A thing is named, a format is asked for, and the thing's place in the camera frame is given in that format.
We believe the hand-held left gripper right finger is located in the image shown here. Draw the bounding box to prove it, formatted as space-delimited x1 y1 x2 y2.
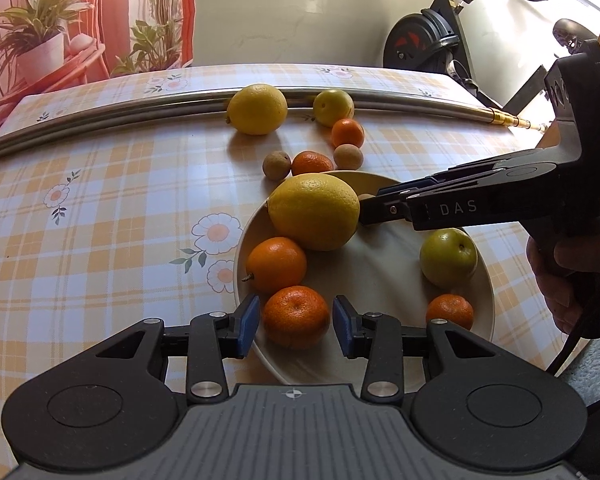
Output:
332 294 501 406

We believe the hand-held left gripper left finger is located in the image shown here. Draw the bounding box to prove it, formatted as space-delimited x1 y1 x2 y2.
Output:
87 294 261 406

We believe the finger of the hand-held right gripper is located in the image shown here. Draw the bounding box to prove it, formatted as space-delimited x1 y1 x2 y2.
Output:
377 149 557 199
358 193 415 227

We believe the orange tangerine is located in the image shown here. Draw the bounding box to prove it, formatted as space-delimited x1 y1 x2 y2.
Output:
291 150 334 177
263 285 331 351
330 118 365 149
425 293 475 332
241 236 308 296

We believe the cream round plate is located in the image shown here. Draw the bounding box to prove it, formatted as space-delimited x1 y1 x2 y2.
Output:
232 170 496 386

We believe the yellow lemon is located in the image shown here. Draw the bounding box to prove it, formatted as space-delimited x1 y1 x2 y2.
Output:
267 173 361 252
225 83 289 136

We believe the green apple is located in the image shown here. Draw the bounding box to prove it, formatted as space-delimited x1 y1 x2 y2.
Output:
419 228 478 290

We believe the person's right hand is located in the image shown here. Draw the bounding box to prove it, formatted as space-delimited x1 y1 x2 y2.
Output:
526 210 600 333

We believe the yellow-green apple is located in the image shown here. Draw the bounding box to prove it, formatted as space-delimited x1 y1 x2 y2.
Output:
313 88 355 127

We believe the black exercise bike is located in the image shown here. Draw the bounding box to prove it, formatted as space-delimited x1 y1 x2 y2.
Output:
382 0 600 116

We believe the plaid floral tablecloth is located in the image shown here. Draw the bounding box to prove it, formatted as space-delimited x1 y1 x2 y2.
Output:
0 62 588 401

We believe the steel pole with brass end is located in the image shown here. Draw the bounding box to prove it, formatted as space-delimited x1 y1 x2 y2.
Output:
0 87 551 163

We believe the black cable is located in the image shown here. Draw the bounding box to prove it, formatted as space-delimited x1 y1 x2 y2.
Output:
547 332 583 376

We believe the printed room scene wall tapestry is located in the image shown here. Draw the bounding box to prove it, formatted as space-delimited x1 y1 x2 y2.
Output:
0 0 196 133

